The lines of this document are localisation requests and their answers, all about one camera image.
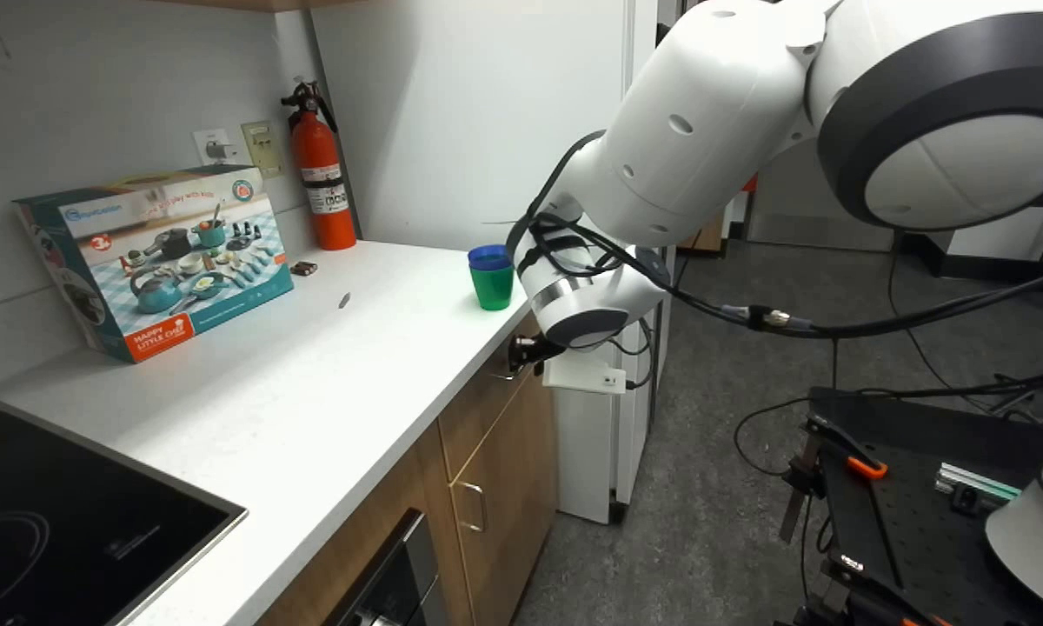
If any large red fire extinguisher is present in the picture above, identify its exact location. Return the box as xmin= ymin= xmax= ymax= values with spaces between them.
xmin=277 ymin=76 xmax=363 ymax=253

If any wide wooden cabinet door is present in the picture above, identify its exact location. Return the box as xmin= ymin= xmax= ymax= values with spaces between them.
xmin=448 ymin=362 xmax=565 ymax=626

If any blue plastic cup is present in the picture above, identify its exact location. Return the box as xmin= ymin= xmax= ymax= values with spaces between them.
xmin=467 ymin=240 xmax=520 ymax=279

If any orange handled clamp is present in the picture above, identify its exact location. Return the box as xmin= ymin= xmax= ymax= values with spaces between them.
xmin=801 ymin=412 xmax=899 ymax=487

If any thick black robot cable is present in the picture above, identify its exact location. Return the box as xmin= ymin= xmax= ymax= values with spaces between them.
xmin=506 ymin=130 xmax=1043 ymax=362

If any black built-in oven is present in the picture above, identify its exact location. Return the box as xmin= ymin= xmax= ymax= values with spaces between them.
xmin=324 ymin=507 xmax=448 ymax=626

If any green plastic cup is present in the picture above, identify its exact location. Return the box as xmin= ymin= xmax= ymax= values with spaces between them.
xmin=467 ymin=264 xmax=520 ymax=313

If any green and white tool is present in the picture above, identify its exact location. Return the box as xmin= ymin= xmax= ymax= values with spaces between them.
xmin=936 ymin=458 xmax=1026 ymax=512

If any white round disc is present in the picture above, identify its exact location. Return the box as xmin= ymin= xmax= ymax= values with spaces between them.
xmin=985 ymin=479 xmax=1043 ymax=622

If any thin black floor cable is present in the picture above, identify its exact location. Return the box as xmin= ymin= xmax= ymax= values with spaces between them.
xmin=726 ymin=393 xmax=819 ymax=479

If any wide wooden drawer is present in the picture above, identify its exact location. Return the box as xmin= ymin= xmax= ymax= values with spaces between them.
xmin=435 ymin=335 xmax=551 ymax=479

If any black glass cooktop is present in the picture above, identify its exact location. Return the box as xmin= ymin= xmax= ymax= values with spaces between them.
xmin=0 ymin=396 xmax=251 ymax=626

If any black robot cart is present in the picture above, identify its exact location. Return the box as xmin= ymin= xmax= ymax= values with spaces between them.
xmin=775 ymin=384 xmax=1043 ymax=626

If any teal toy cookware box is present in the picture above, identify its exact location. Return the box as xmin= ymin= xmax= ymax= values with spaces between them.
xmin=11 ymin=163 xmax=301 ymax=369

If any white wall outlet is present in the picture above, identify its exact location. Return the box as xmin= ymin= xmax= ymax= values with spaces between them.
xmin=193 ymin=121 xmax=247 ymax=170

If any beige wall switch plate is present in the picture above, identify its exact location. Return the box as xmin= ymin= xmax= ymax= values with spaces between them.
xmin=237 ymin=116 xmax=284 ymax=181

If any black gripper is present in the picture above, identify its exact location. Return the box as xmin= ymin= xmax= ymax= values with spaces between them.
xmin=506 ymin=330 xmax=565 ymax=373

